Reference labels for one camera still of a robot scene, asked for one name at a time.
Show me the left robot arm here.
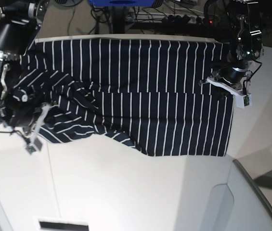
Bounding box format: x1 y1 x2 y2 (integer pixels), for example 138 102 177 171
199 0 263 100

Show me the navy white striped t-shirt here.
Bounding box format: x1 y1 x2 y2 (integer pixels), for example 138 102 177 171
12 38 233 157

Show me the power strip with red light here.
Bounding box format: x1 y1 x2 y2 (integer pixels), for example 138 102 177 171
164 13 220 26

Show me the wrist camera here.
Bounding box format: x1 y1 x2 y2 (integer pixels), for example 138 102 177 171
25 139 43 154
235 94 252 109

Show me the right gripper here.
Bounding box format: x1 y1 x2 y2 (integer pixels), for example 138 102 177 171
0 101 52 144

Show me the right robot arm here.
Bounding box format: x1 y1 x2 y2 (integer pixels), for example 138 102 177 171
0 0 51 147

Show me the blue plastic bin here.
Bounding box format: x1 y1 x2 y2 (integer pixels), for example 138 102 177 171
89 0 154 7

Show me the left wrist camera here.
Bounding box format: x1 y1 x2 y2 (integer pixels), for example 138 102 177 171
235 94 252 109

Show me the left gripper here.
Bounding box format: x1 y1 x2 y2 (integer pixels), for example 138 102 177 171
199 65 253 100

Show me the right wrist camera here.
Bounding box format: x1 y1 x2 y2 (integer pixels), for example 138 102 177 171
25 139 43 154

